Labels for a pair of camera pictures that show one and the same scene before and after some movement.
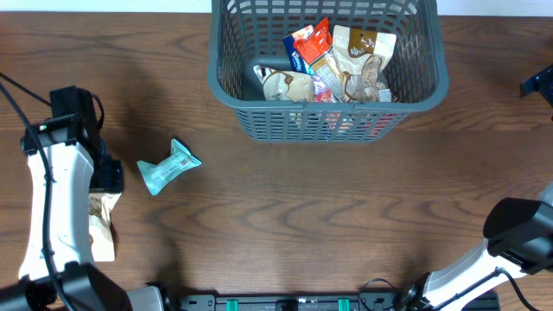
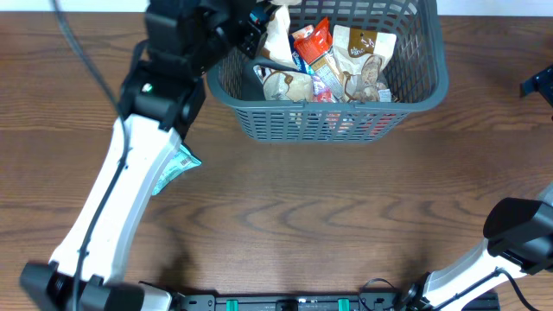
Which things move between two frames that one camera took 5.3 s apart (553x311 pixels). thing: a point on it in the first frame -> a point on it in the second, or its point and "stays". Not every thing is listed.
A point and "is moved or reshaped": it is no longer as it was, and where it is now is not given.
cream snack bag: x=362 y=56 stays
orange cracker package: x=316 y=47 stays
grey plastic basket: x=243 y=34 stays
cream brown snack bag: x=100 y=232 is moved or reshaped
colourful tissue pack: x=306 y=46 -> x=303 y=66
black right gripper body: x=538 y=82 stays
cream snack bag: x=285 y=85 stays
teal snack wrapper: x=158 y=175 stays
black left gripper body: x=107 y=173 -> x=222 y=33
